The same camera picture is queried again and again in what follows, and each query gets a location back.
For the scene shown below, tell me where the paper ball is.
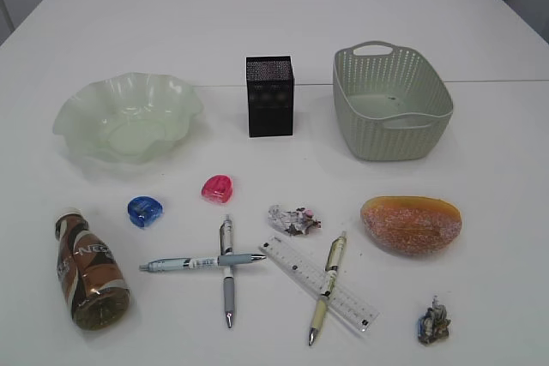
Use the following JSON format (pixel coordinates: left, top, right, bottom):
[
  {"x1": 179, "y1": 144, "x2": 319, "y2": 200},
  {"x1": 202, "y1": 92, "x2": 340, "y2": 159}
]
[
  {"x1": 417, "y1": 295, "x2": 451, "y2": 345},
  {"x1": 268, "y1": 205, "x2": 322, "y2": 237}
]

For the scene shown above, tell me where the sugared bread roll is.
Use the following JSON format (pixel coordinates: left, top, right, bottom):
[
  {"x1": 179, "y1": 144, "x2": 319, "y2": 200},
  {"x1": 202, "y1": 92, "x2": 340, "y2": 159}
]
[{"x1": 360, "y1": 196, "x2": 462, "y2": 255}]

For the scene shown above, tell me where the brown coffee bottle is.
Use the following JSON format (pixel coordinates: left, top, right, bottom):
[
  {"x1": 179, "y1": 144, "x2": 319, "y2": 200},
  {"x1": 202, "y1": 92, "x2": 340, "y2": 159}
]
[{"x1": 55, "y1": 208, "x2": 130, "y2": 331}]

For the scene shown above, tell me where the pink pencil sharpener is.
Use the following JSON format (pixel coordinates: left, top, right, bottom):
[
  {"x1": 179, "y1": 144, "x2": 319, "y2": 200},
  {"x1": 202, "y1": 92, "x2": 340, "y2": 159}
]
[{"x1": 201, "y1": 174, "x2": 233, "y2": 204}]

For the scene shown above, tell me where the black mesh pen holder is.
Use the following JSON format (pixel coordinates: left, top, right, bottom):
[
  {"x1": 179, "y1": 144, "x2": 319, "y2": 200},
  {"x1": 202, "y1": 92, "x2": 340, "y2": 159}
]
[{"x1": 246, "y1": 56, "x2": 294, "y2": 138}]

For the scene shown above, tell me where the grey pen lying vertical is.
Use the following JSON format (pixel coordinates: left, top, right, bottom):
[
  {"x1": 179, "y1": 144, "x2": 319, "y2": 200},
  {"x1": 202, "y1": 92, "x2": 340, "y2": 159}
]
[{"x1": 220, "y1": 214, "x2": 235, "y2": 329}]

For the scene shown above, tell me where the beige patterned pen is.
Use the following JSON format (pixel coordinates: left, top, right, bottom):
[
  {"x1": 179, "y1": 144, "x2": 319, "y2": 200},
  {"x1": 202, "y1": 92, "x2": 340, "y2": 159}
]
[{"x1": 308, "y1": 231, "x2": 347, "y2": 346}]

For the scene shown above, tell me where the grey-green plastic basket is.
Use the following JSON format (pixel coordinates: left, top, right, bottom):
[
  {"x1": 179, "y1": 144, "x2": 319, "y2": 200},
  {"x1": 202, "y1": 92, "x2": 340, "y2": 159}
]
[{"x1": 333, "y1": 40, "x2": 454, "y2": 161}]

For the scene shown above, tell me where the blue pencil sharpener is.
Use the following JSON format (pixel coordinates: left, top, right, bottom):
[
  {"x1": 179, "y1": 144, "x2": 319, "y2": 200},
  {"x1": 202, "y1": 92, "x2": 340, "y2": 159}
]
[{"x1": 127, "y1": 196, "x2": 164, "y2": 228}]

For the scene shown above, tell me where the grey pen lying horizontal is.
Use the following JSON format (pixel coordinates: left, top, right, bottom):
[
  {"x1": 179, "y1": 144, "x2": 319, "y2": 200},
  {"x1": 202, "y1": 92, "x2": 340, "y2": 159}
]
[{"x1": 139, "y1": 254, "x2": 267, "y2": 273}]

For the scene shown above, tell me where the pale green wavy plate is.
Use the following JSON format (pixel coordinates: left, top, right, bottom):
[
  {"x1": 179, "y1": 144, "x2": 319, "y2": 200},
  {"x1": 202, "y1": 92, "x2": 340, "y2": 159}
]
[{"x1": 52, "y1": 72, "x2": 203, "y2": 164}]

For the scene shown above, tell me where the clear plastic ruler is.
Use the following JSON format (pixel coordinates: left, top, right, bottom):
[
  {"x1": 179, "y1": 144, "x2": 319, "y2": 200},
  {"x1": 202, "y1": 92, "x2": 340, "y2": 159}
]
[{"x1": 259, "y1": 236, "x2": 379, "y2": 333}]

